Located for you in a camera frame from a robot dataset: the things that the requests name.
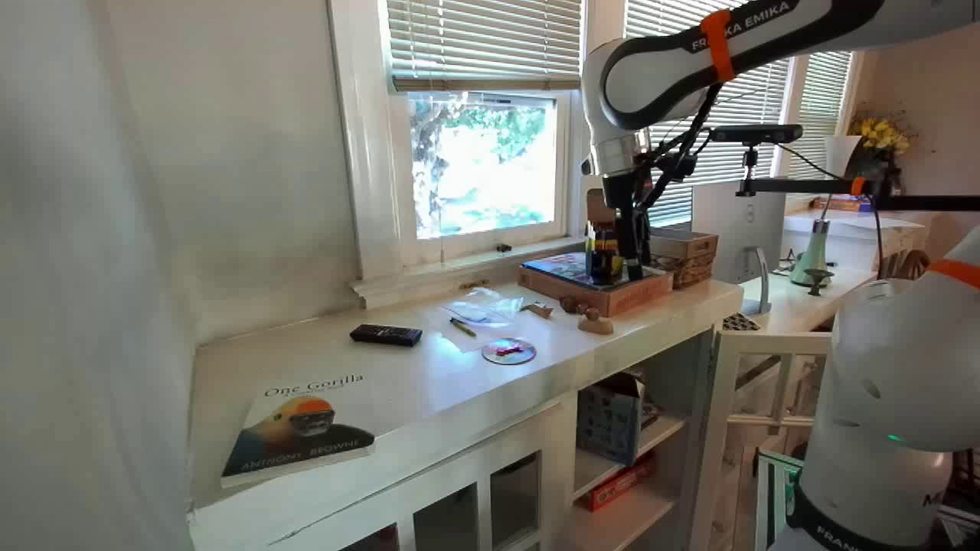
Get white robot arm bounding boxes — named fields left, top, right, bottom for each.
left=582, top=0, right=980, bottom=551

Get small brown toy piece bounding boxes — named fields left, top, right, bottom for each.
left=516, top=299, right=553, bottom=318

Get woven wooden box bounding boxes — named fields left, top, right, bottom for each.
left=648, top=232, right=717, bottom=289

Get clear plastic bag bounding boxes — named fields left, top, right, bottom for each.
left=448, top=286, right=519, bottom=328

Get black camera on stand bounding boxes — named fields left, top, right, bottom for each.
left=708, top=119, right=861, bottom=202

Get white window blinds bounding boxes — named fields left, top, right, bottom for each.
left=386, top=0, right=582, bottom=92

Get small wooden figurine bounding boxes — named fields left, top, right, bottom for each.
left=578, top=313, right=614, bottom=334

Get blue storage crate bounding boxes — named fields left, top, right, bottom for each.
left=575, top=372, right=644, bottom=466

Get black remote control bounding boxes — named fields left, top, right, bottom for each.
left=350, top=324, right=422, bottom=344

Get green pencil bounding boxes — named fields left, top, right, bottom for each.
left=451, top=318, right=476, bottom=335

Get yellow flowers vase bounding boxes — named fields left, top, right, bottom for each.
left=848, top=112, right=910, bottom=194

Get white cabinet shelf unit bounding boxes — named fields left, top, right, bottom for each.
left=191, top=282, right=740, bottom=551

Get wooden tray box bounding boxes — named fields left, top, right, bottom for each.
left=516, top=251, right=673, bottom=316

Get open cardboard box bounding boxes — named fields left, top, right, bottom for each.
left=585, top=186, right=614, bottom=239

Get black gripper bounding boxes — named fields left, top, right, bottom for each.
left=602, top=170, right=648, bottom=267

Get red box on shelf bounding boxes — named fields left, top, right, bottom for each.
left=575, top=454, right=659, bottom=510

